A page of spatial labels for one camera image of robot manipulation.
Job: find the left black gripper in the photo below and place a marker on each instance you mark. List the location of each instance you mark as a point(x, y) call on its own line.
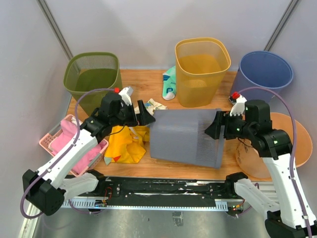
point(145, 118)

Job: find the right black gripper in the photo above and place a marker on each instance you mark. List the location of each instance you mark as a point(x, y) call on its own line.
point(222, 118)

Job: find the grey plastic basket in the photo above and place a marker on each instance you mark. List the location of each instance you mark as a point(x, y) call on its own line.
point(179, 136)

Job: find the peach plastic bucket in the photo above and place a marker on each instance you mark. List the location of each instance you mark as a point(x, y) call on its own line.
point(253, 166)

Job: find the green mesh basket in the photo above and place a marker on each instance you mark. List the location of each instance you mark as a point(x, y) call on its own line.
point(89, 71)

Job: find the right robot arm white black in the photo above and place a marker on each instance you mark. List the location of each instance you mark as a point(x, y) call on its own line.
point(291, 216)

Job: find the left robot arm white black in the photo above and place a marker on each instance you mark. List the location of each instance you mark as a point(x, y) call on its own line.
point(47, 188)

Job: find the white dinosaur print cloth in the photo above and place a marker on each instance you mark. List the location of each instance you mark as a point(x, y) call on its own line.
point(152, 106)

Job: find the yellow garment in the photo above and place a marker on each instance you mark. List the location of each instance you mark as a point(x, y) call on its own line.
point(126, 144)

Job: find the teal white sock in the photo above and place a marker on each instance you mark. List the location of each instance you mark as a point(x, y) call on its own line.
point(169, 84)

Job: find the yellow mesh basket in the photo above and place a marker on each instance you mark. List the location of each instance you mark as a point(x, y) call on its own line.
point(201, 64)

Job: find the blue plastic bucket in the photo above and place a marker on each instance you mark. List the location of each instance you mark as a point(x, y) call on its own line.
point(263, 69)

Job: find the pink cloth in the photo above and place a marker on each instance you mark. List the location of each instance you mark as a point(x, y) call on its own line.
point(68, 132)

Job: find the pink plastic crate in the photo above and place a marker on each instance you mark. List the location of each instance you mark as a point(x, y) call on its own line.
point(49, 137)

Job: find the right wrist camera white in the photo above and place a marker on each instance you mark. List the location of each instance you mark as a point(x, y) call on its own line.
point(238, 102)

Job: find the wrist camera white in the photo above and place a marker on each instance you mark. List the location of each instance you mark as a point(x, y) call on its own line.
point(238, 102)
point(125, 94)

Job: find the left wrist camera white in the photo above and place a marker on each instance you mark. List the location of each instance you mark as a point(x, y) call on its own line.
point(125, 94)

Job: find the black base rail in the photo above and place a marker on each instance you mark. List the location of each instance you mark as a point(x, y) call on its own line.
point(162, 193)

